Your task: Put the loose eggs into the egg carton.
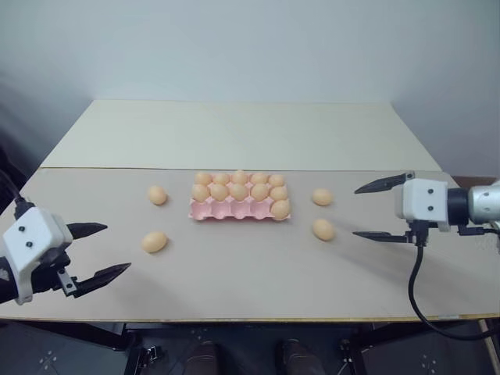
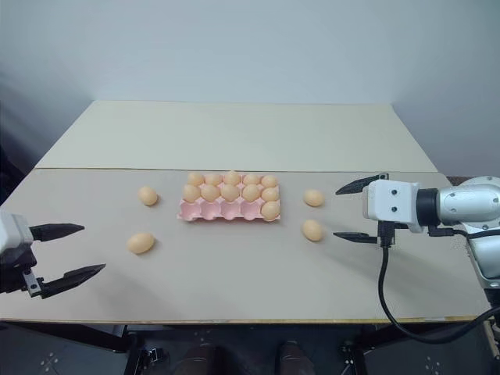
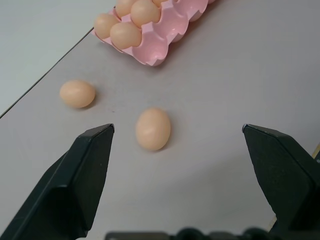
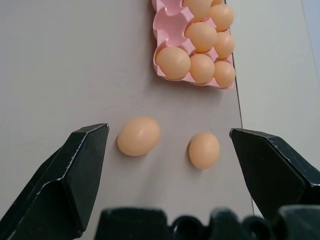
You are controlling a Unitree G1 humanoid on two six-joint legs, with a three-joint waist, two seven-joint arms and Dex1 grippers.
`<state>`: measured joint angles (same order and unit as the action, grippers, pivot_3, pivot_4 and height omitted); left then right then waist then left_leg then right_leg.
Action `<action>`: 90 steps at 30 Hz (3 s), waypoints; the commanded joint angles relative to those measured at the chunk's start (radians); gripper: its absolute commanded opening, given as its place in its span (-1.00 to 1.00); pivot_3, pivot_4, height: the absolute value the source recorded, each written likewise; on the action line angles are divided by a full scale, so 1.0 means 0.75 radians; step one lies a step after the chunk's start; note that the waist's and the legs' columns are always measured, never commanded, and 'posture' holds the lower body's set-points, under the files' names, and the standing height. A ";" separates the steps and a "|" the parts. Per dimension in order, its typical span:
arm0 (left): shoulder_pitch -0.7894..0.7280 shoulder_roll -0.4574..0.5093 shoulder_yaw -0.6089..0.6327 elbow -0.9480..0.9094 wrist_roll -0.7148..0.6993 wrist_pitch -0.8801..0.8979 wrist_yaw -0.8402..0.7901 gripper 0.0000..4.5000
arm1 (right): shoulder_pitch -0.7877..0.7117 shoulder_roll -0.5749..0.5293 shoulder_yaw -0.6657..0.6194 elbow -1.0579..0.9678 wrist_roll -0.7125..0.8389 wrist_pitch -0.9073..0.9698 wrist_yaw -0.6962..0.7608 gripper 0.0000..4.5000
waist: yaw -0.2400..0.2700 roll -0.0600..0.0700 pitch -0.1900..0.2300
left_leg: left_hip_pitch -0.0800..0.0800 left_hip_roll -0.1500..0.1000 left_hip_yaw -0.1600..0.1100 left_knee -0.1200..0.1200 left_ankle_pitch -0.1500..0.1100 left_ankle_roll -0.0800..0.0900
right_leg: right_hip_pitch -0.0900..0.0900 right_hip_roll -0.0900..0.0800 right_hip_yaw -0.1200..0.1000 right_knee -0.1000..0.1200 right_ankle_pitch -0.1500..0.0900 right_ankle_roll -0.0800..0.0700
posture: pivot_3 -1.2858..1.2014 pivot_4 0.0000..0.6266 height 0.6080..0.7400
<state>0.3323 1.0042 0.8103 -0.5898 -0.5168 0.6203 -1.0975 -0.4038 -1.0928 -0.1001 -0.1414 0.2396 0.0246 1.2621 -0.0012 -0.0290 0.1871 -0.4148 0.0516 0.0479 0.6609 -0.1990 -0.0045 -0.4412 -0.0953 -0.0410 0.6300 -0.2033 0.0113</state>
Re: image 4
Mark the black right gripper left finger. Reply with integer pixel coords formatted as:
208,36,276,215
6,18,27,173
0,122,110,240

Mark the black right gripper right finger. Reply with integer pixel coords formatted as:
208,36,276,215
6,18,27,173
229,127,320,221

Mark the pink egg tray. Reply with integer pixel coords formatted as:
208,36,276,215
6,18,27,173
150,0,237,91

